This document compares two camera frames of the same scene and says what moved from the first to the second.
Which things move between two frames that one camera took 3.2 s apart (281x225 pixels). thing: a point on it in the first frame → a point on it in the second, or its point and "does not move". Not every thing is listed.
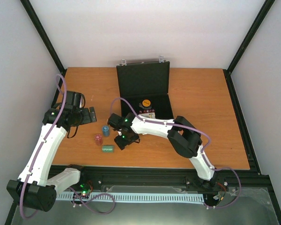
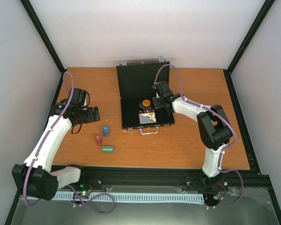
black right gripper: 122,144 → 156,105
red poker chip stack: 98,139 does not move
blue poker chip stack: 106,131 does not move
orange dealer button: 146,103 does not move
